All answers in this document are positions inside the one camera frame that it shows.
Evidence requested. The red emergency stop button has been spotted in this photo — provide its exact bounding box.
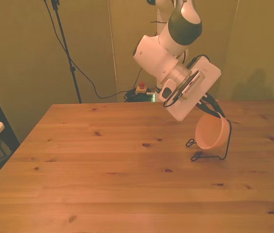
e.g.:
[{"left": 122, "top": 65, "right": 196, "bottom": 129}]
[{"left": 136, "top": 82, "right": 148, "bottom": 94}]

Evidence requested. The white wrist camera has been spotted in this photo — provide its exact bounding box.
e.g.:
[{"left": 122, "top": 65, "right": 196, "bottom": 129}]
[{"left": 158, "top": 79, "right": 178, "bottom": 103}]

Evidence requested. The black camera stand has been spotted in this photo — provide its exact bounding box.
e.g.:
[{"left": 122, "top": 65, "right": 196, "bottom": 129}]
[{"left": 50, "top": 0, "right": 83, "bottom": 104}]

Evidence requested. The black wire rack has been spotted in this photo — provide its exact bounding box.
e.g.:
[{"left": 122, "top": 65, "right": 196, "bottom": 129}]
[{"left": 185, "top": 119, "right": 233, "bottom": 162}]

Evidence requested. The long black cable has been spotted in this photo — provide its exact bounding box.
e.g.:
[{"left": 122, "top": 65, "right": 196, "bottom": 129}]
[{"left": 43, "top": 0, "right": 128, "bottom": 100}]

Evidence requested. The pink plastic bowl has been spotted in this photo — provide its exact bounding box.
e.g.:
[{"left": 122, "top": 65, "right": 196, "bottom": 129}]
[{"left": 194, "top": 114, "right": 231, "bottom": 150}]

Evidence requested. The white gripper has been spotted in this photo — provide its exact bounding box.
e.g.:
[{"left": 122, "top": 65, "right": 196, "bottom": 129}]
[{"left": 165, "top": 56, "right": 226, "bottom": 121}]

